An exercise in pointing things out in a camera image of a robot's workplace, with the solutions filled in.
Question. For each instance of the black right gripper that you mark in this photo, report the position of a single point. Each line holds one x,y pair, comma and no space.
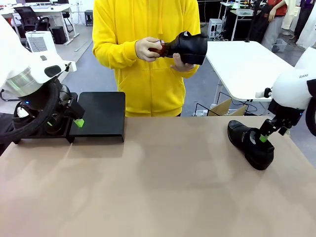
284,112

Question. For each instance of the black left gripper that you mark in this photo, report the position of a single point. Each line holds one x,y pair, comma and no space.
32,105

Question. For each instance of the wooden shoe brush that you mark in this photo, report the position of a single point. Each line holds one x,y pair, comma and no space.
159,48

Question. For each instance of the right forearm in yellow sleeve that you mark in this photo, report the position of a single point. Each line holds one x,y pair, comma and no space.
113,54

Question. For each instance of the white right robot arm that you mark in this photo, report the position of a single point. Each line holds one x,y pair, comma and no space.
288,86

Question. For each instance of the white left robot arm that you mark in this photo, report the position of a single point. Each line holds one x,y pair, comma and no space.
14,49

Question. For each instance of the left forearm in yellow sleeve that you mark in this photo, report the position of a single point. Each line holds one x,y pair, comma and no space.
192,74

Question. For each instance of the black metal shoe stand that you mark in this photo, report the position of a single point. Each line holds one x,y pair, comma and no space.
103,113
44,137

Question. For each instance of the person's right hand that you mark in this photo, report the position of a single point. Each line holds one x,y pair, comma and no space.
144,49

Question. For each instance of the person's left hand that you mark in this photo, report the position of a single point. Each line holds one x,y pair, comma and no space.
185,67

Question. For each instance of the white paper shoe stuffing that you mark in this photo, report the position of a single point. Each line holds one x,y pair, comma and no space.
22,113
252,135

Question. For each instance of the large white table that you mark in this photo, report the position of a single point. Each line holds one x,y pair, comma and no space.
234,64

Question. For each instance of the small white plastic box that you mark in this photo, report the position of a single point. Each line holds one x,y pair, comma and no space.
200,113

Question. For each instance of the white air purifier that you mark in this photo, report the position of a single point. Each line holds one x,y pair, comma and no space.
39,42

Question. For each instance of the grey storage bin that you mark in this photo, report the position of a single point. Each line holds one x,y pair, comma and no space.
280,45

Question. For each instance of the black computer tower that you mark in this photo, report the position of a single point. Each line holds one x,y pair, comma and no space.
59,34

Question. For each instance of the person in yellow hoodie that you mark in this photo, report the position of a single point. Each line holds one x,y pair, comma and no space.
148,93

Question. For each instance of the person in red top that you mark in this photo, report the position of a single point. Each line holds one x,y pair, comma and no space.
274,27

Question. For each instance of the black stool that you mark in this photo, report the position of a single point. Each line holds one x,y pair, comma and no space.
89,16

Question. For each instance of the black mesh office chair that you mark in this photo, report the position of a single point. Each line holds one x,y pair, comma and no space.
27,16

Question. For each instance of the white office desk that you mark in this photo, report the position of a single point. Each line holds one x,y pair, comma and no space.
56,8

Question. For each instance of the white keyboard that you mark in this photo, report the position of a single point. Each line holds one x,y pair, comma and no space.
40,7

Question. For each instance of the white hanging garment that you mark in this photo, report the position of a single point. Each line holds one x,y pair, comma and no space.
291,14

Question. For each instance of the white computer case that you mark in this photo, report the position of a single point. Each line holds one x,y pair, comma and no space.
214,28

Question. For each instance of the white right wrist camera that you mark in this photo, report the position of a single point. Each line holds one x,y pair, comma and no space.
259,94

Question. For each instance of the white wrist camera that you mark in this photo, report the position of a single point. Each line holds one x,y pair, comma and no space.
259,94
70,66

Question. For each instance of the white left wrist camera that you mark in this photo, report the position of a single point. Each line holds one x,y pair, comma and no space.
70,66

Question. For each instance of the white frame table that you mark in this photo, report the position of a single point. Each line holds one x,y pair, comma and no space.
244,14

